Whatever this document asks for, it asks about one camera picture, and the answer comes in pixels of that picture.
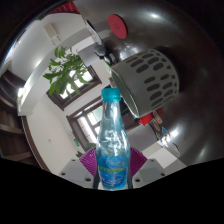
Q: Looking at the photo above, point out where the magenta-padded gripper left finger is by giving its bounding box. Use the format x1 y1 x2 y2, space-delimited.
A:
59 147 100 190

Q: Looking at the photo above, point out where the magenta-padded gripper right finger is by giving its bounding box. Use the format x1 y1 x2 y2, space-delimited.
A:
128 147 166 190

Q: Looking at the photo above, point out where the clear blue-capped drink bottle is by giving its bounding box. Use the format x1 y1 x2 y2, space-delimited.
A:
94 87 132 192

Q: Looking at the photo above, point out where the brown wooden double door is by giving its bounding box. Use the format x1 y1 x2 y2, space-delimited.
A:
65 97 105 149

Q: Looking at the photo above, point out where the brown-framed window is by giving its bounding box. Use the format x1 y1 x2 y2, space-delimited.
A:
46 64 103 112

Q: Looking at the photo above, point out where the grey patterned cup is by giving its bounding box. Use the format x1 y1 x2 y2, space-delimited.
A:
109 48 180 119

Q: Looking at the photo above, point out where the grey round object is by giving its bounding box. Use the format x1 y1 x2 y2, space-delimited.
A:
93 44 108 58

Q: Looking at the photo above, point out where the flat round red coaster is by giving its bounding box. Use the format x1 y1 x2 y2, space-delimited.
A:
107 13 128 40

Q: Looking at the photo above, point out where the red carpeted staircase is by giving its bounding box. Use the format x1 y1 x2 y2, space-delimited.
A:
49 1 81 15

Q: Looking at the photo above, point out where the white wall-mounted unit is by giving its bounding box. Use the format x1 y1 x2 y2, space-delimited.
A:
43 22 63 43

